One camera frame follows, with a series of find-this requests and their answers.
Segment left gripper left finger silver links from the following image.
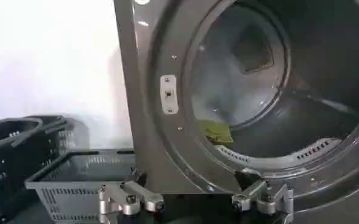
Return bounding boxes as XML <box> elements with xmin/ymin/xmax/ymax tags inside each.
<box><xmin>98</xmin><ymin>180</ymin><xmax>165</xmax><ymax>224</ymax></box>

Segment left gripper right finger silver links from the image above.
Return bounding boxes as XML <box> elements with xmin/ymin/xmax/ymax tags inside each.
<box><xmin>231</xmin><ymin>179</ymin><xmax>294</xmax><ymax>224</ymax></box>

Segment grey plastic laundry basket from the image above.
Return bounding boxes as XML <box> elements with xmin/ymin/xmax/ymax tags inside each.
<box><xmin>24</xmin><ymin>148</ymin><xmax>137</xmax><ymax>224</ymax></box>

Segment green garment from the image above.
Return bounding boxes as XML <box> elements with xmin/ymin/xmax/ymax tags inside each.
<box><xmin>197</xmin><ymin>119</ymin><xmax>235</xmax><ymax>150</ymax></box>

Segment grey dryer with round opening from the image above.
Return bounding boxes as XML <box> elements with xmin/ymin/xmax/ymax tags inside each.
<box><xmin>113</xmin><ymin>0</ymin><xmax>359</xmax><ymax>224</ymax></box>

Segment white door latch plate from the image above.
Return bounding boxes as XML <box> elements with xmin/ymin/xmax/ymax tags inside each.
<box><xmin>160</xmin><ymin>74</ymin><xmax>180</xmax><ymax>115</ymax></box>

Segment black plastic laundry basket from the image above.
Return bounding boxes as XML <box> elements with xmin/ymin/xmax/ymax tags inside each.
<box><xmin>0</xmin><ymin>114</ymin><xmax>90</xmax><ymax>224</ymax></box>

